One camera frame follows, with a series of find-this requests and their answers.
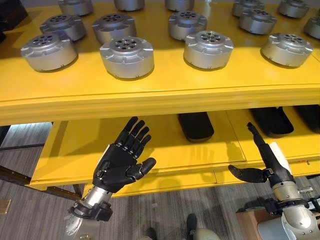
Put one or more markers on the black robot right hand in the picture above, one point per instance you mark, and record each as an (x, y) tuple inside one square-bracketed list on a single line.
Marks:
[(276, 165)]

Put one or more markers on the yellow shelf board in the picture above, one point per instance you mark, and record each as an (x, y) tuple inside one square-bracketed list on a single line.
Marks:
[(175, 92), (187, 155)]

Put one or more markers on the dark robot foot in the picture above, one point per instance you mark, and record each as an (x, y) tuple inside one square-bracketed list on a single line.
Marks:
[(192, 223), (150, 233)]

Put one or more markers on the small tan block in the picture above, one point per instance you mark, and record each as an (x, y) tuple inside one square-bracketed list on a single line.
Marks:
[(5, 206)]

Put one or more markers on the silver round motor housing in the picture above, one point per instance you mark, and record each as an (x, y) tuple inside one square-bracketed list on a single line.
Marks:
[(113, 27), (187, 25), (243, 7), (47, 52), (126, 58), (208, 51), (313, 27), (179, 4), (130, 4), (76, 6), (295, 8), (63, 25), (287, 51), (257, 22)]

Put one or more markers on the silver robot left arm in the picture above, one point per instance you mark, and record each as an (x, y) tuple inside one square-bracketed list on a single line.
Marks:
[(96, 198)]

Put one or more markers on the black sole-shaped part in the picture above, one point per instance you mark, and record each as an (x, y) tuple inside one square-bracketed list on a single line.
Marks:
[(272, 122), (310, 117), (196, 126)]

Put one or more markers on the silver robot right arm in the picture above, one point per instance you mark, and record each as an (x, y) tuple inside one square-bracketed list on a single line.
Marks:
[(295, 222)]

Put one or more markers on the brown cardboard box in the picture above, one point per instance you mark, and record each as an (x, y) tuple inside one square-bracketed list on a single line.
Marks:
[(250, 222)]

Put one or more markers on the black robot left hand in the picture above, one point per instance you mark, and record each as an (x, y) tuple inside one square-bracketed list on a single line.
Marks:
[(117, 162)]

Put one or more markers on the dark box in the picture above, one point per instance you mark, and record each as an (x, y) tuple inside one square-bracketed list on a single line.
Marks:
[(12, 13)]

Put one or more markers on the brown metal shelf brace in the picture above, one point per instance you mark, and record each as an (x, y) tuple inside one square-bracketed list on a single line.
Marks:
[(15, 173)]

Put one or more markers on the silver robot leg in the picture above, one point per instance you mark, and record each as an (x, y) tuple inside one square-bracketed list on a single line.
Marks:
[(203, 234)]

